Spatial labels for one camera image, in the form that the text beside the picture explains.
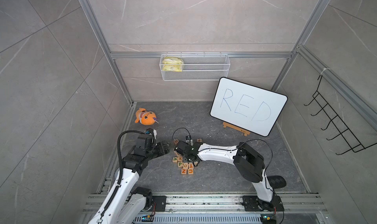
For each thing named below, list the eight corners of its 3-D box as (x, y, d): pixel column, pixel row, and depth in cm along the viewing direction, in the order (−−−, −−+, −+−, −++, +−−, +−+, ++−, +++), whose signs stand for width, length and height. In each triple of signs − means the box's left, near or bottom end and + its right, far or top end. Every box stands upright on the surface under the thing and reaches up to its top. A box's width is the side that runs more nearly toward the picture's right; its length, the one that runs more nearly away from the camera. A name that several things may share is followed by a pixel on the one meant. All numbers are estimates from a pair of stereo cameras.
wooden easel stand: (221, 127, 106) (222, 122, 102) (222, 125, 107) (223, 121, 103) (247, 137, 101) (250, 134, 97) (248, 135, 102) (250, 131, 98)
